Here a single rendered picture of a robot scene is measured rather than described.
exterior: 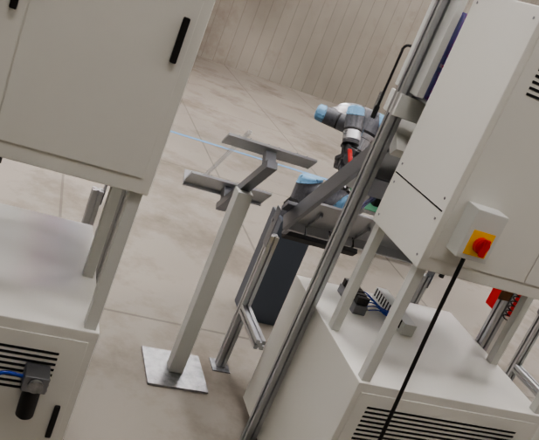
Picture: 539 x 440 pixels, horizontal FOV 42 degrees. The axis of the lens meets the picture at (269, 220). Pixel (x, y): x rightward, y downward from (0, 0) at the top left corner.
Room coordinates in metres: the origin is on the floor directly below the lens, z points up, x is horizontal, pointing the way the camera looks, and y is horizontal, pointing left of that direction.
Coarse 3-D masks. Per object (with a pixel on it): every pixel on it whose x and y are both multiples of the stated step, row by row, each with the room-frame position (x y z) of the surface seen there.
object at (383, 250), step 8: (296, 224) 2.70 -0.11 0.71; (304, 224) 2.72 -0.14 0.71; (296, 232) 2.69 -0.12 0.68; (304, 232) 2.69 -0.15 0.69; (312, 232) 2.71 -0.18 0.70; (320, 232) 2.73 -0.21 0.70; (328, 232) 2.77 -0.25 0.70; (360, 240) 2.82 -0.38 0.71; (360, 248) 2.79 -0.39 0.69; (384, 248) 2.86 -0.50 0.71; (384, 256) 2.85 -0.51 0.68; (392, 256) 2.86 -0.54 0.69; (400, 256) 2.88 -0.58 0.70
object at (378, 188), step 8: (384, 160) 2.33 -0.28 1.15; (392, 160) 2.33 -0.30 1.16; (384, 168) 2.38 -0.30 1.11; (392, 168) 2.38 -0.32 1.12; (376, 176) 2.42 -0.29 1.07; (384, 176) 2.42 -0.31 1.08; (352, 184) 2.46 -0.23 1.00; (376, 184) 2.38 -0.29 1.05; (384, 184) 2.38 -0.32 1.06; (368, 192) 2.43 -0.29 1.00; (376, 192) 2.43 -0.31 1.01; (384, 192) 2.43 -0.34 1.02
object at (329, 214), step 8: (320, 208) 2.61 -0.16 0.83; (328, 208) 2.60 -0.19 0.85; (336, 208) 2.62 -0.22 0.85; (312, 216) 2.66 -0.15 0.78; (320, 216) 2.63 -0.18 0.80; (328, 216) 2.66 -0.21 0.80; (336, 216) 2.65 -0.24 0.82; (360, 216) 2.65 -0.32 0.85; (312, 224) 2.72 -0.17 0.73; (320, 224) 2.72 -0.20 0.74; (328, 224) 2.72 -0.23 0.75; (360, 224) 2.71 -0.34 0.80; (368, 224) 2.71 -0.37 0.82; (352, 232) 2.77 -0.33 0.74; (360, 232) 2.77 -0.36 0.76; (368, 232) 2.76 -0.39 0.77; (384, 240) 2.82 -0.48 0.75; (392, 248) 2.88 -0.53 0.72
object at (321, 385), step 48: (336, 288) 2.43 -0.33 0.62; (336, 336) 2.04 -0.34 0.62; (432, 336) 2.36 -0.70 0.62; (288, 384) 2.15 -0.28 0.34; (336, 384) 1.90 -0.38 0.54; (384, 384) 1.86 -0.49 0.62; (432, 384) 1.98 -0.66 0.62; (480, 384) 2.12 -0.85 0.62; (288, 432) 2.02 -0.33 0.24; (336, 432) 1.81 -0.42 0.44
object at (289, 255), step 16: (288, 240) 3.19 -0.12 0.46; (256, 256) 3.28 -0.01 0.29; (272, 256) 3.17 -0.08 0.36; (288, 256) 3.20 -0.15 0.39; (272, 272) 3.18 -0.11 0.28; (288, 272) 3.21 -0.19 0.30; (240, 288) 3.31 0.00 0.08; (272, 288) 3.20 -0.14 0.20; (288, 288) 3.23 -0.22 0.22; (256, 304) 3.18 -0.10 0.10; (272, 304) 3.21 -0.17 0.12; (272, 320) 3.22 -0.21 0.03
